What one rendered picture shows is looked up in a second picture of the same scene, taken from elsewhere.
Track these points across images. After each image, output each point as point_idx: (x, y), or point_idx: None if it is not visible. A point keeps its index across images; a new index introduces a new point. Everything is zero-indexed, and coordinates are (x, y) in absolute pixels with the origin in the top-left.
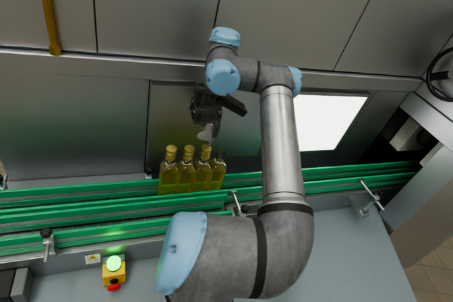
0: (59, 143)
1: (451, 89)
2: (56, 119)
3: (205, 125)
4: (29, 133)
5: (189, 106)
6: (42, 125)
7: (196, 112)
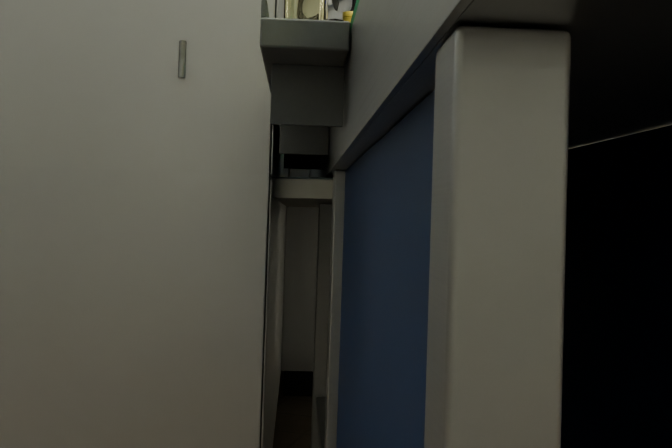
0: (281, 15)
1: (331, 18)
2: None
3: None
4: None
5: None
6: None
7: None
